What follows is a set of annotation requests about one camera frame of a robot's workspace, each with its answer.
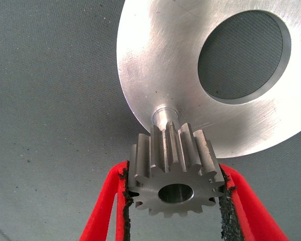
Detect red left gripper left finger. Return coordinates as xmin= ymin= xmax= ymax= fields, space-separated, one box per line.
xmin=78 ymin=160 xmax=135 ymax=241

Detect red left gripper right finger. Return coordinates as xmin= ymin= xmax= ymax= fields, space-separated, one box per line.
xmin=217 ymin=162 xmax=291 ymax=241

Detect small steel planetary gear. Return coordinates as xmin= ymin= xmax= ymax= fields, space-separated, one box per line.
xmin=127 ymin=121 xmax=226 ymax=219

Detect round metal carrier plate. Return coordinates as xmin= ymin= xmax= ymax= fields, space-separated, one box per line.
xmin=116 ymin=0 xmax=301 ymax=159

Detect dark grey table cloth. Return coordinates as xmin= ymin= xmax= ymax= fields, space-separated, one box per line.
xmin=0 ymin=0 xmax=301 ymax=241

